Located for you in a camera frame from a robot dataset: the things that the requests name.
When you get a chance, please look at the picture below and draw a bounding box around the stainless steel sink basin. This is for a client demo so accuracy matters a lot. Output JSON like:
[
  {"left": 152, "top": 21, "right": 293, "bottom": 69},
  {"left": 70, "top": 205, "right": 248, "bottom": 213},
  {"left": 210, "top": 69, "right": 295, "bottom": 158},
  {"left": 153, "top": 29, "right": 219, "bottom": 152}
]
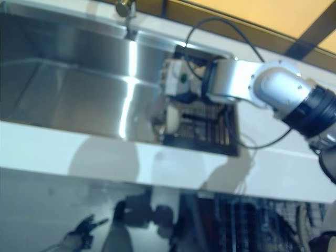
[{"left": 0, "top": 0, "right": 244, "bottom": 159}]

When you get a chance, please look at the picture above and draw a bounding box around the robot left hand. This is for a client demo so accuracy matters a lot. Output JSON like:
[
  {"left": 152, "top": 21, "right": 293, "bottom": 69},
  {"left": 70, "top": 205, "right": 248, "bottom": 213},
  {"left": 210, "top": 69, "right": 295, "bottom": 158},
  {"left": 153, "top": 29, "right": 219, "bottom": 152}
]
[{"left": 69, "top": 214, "right": 110, "bottom": 249}]

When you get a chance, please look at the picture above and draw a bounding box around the black wire dishwasher rack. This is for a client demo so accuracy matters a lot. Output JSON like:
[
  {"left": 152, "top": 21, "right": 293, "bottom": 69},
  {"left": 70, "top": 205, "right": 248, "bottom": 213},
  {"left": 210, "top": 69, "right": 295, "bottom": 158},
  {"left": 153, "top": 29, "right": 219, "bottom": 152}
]
[{"left": 196, "top": 193, "right": 336, "bottom": 252}]

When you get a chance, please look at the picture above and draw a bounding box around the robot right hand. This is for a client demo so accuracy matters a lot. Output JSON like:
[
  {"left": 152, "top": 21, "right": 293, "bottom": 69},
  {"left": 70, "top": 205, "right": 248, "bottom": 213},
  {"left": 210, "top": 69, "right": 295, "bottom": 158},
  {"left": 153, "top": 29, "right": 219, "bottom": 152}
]
[{"left": 158, "top": 57, "right": 211, "bottom": 105}]

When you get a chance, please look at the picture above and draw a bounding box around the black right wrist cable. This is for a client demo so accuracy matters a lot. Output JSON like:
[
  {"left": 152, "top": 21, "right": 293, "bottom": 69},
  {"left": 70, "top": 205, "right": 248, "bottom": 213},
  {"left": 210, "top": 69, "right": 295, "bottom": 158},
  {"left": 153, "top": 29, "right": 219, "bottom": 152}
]
[{"left": 185, "top": 17, "right": 292, "bottom": 151}]

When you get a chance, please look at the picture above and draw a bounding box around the chrome pull-down faucet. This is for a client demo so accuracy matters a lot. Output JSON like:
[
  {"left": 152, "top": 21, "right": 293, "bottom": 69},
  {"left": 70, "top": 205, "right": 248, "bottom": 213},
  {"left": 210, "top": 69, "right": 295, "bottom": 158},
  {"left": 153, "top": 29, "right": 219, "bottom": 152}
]
[{"left": 114, "top": 0, "right": 138, "bottom": 40}]

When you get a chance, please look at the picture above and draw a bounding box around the dark metal window frame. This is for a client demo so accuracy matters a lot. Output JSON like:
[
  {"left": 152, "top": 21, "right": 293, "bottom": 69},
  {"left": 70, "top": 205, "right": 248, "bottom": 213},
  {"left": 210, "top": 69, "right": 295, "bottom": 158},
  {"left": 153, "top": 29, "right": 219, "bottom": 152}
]
[{"left": 133, "top": 0, "right": 336, "bottom": 64}]

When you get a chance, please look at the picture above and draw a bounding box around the cream ceramic plate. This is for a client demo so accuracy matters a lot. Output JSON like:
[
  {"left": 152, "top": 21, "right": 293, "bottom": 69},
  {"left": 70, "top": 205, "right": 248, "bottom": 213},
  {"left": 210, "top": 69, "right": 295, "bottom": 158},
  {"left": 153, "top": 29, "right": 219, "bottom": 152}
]
[{"left": 164, "top": 104, "right": 182, "bottom": 135}]

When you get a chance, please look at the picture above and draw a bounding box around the black dish drainer rack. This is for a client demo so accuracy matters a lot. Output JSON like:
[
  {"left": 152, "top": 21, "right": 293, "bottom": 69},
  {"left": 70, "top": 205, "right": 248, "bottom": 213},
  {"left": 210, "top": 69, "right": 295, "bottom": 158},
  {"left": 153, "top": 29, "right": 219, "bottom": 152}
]
[{"left": 161, "top": 44, "right": 244, "bottom": 159}]

